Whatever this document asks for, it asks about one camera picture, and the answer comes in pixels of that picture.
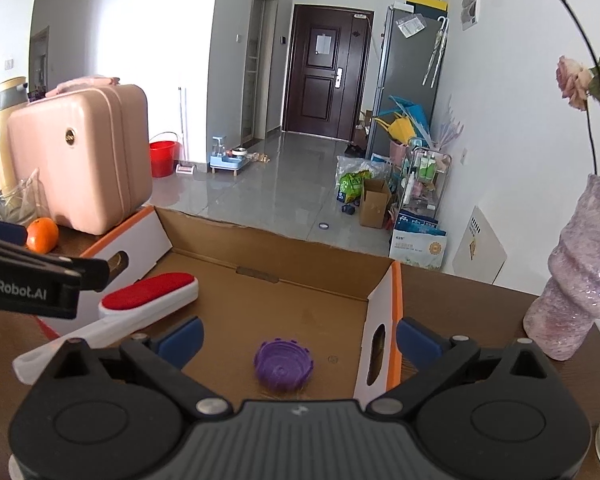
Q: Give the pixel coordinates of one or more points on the shallow cardboard box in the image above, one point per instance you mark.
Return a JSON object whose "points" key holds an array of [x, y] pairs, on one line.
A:
{"points": [[290, 305]]}

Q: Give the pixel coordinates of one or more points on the yellow thermos jug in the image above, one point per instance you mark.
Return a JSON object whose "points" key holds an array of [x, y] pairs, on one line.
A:
{"points": [[7, 130]]}

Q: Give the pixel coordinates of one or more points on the dried pink rose bouquet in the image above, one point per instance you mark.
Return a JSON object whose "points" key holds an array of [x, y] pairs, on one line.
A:
{"points": [[572, 80]]}

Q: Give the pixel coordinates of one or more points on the white mop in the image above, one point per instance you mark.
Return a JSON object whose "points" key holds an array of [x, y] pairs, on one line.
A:
{"points": [[185, 167]]}

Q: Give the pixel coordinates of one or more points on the glittery lilac vase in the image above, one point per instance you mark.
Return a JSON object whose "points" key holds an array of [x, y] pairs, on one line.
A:
{"points": [[575, 270]]}

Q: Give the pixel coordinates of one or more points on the small brown cardboard box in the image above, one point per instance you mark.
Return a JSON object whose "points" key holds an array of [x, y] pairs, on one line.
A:
{"points": [[375, 205]]}

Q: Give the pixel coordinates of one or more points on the white folded umbrella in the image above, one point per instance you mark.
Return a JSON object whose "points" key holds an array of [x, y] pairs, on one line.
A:
{"points": [[437, 50]]}

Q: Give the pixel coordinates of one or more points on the grey refrigerator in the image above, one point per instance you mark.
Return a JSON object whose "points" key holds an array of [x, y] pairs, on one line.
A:
{"points": [[405, 65]]}

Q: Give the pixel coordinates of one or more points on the purple ribbed cap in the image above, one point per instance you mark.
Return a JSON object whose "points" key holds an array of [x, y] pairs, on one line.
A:
{"points": [[282, 365]]}

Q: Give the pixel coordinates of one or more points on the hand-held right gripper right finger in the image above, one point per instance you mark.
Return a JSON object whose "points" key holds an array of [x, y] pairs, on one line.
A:
{"points": [[420, 342]]}

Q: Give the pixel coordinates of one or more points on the blue pet water dispenser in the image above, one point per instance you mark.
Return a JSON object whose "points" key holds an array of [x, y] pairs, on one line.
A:
{"points": [[225, 160]]}

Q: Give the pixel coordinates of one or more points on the dark shoes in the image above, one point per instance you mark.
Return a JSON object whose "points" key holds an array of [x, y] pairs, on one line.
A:
{"points": [[355, 151]]}

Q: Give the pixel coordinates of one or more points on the white and blue paper pack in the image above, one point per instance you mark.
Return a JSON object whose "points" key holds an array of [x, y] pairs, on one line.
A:
{"points": [[417, 245]]}

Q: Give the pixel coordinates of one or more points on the pink hard-shell suitcase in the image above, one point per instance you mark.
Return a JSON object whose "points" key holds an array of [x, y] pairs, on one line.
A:
{"points": [[90, 160]]}

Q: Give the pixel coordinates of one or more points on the pink waste bin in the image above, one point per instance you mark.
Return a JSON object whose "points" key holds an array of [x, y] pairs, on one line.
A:
{"points": [[399, 152]]}

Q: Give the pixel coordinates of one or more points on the clear glass pitcher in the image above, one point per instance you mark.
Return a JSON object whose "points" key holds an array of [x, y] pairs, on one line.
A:
{"points": [[22, 200]]}

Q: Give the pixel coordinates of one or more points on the yellow and dark flat box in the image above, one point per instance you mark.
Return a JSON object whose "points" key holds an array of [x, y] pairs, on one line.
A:
{"points": [[427, 1]]}

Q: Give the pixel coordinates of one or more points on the green plastic bag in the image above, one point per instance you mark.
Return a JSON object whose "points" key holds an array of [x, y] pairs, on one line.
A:
{"points": [[352, 182]]}

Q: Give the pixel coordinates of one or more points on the dark brown entrance door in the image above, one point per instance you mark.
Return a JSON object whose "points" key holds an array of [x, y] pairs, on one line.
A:
{"points": [[325, 95]]}

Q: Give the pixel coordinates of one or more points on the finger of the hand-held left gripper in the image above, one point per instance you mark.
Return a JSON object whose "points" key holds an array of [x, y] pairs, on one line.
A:
{"points": [[2, 231], [92, 272]]}

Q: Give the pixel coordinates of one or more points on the paper notice on door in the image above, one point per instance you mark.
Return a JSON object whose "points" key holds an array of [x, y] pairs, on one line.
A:
{"points": [[325, 44]]}

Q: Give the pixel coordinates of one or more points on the orange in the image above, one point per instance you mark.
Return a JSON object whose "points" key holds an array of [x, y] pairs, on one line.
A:
{"points": [[42, 236]]}

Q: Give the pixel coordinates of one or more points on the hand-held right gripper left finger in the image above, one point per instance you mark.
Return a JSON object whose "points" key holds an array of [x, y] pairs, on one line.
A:
{"points": [[182, 342]]}

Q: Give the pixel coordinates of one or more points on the red plastic bucket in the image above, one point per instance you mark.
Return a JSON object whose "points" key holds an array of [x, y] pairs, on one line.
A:
{"points": [[162, 160]]}

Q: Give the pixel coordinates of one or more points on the clear plastic document bag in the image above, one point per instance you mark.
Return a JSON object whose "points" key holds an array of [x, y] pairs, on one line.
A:
{"points": [[409, 25]]}

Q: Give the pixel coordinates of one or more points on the white wall panel box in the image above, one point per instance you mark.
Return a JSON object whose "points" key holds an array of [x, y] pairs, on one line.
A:
{"points": [[470, 5]]}

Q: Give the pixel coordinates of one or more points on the white leaning board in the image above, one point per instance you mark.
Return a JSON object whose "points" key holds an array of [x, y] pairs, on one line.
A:
{"points": [[480, 250]]}

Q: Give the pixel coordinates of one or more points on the purple artificial branches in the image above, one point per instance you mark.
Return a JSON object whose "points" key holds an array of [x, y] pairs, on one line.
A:
{"points": [[447, 127]]}

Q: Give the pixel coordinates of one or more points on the blue and yellow folding chairs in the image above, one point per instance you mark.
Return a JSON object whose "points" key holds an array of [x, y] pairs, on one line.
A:
{"points": [[405, 122]]}

